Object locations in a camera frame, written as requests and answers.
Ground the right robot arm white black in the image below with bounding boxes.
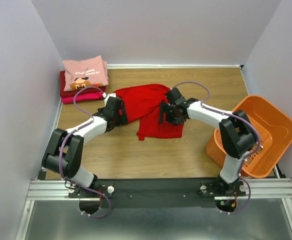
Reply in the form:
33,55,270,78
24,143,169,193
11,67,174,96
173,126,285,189
158,88,261,196

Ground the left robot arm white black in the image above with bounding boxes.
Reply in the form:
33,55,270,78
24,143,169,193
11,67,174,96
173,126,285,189
41,94,128,191

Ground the dark red folded t shirt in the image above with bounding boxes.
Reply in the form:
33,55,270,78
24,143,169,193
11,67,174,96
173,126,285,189
59,71,101,97

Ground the pink folded printed t shirt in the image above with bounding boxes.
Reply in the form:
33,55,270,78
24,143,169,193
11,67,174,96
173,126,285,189
62,55,109,92

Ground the magenta folded t shirt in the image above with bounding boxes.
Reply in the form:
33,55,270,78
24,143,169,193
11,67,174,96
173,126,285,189
61,91,103,104

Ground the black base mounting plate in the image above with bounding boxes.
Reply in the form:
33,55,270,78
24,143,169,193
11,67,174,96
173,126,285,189
65,177,247,210

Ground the orange plastic laundry basket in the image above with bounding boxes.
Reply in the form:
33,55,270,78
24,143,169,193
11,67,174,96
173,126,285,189
205,94,292,179

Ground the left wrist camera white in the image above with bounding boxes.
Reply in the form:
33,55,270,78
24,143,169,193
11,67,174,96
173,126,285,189
103,93,117,103

